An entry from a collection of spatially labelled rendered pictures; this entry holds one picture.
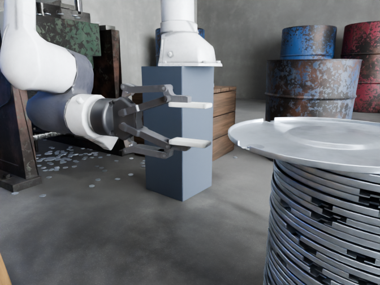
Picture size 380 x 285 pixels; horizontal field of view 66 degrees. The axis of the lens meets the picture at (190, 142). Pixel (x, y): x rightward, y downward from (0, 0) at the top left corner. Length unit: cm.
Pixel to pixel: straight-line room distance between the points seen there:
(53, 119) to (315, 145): 49
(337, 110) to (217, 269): 92
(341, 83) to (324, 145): 101
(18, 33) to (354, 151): 57
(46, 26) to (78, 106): 81
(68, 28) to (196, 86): 68
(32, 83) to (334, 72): 112
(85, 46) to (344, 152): 127
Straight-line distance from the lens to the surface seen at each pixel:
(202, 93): 101
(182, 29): 99
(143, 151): 55
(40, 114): 68
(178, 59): 96
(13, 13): 67
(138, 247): 80
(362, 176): 33
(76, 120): 61
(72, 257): 81
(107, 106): 57
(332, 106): 139
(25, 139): 126
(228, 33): 459
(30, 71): 60
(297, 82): 135
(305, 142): 40
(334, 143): 40
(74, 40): 145
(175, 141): 51
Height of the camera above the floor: 44
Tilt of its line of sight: 14 degrees down
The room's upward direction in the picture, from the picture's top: straight up
